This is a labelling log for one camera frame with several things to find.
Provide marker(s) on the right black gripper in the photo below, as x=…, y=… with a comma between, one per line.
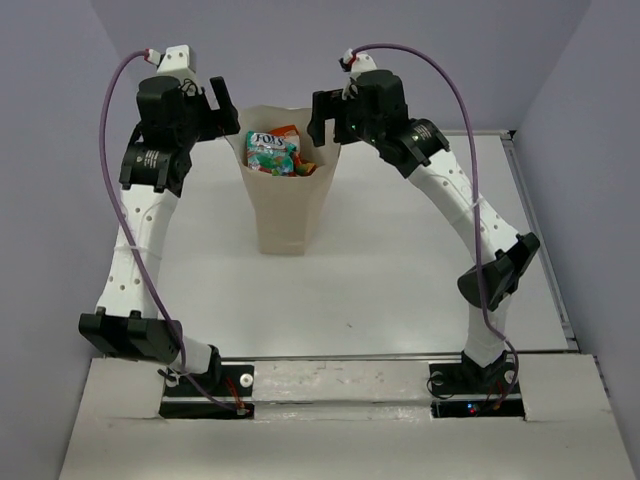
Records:
x=332, y=103

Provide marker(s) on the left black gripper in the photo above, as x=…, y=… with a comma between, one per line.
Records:
x=221, y=123

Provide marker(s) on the orange candy bag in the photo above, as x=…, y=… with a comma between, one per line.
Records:
x=291, y=134

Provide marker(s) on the teal Fox's candy bag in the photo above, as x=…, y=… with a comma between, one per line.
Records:
x=269, y=153

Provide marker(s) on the cream paper bag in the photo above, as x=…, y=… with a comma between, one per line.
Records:
x=287, y=209

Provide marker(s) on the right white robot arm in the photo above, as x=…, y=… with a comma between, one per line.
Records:
x=501, y=254

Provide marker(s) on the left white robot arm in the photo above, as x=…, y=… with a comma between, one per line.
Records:
x=129, y=321

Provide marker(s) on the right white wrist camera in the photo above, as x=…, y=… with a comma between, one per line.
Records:
x=356, y=63

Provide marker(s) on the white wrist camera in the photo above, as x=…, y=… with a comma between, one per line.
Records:
x=177, y=61
x=356, y=63

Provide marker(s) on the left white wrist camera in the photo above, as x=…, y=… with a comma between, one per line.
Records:
x=177, y=61

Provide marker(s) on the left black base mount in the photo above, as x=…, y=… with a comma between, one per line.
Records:
x=229, y=399

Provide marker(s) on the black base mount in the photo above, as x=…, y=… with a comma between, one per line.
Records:
x=453, y=396
x=229, y=399

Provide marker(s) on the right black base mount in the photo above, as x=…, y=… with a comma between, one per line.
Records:
x=453, y=396

